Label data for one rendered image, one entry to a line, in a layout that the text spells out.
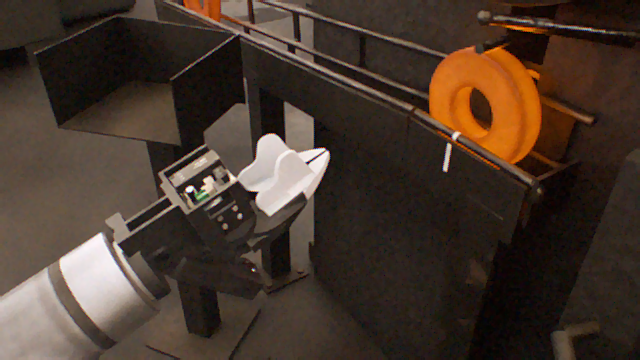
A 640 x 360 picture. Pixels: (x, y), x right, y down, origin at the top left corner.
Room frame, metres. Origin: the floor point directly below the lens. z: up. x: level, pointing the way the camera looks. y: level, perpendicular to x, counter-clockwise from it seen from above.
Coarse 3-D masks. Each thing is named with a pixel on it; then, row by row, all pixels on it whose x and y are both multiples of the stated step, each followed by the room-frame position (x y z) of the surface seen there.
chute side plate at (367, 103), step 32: (256, 64) 1.00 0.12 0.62; (288, 64) 0.89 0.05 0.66; (288, 96) 0.89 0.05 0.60; (320, 96) 0.80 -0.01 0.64; (352, 96) 0.73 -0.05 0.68; (352, 128) 0.72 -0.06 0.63; (384, 128) 0.66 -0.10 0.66; (416, 128) 0.61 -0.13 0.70; (416, 160) 0.60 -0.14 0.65; (480, 160) 0.52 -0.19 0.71; (448, 192) 0.55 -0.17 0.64; (480, 192) 0.51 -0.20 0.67; (512, 192) 0.47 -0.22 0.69; (512, 224) 0.46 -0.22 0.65
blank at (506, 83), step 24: (456, 72) 0.60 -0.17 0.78; (480, 72) 0.57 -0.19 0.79; (504, 72) 0.55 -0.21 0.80; (432, 96) 0.63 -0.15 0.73; (456, 96) 0.60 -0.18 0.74; (504, 96) 0.54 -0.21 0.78; (528, 96) 0.53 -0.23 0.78; (456, 120) 0.60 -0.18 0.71; (504, 120) 0.53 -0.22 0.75; (528, 120) 0.52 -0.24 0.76; (480, 144) 0.55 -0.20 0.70; (504, 144) 0.53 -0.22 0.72; (528, 144) 0.52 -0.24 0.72
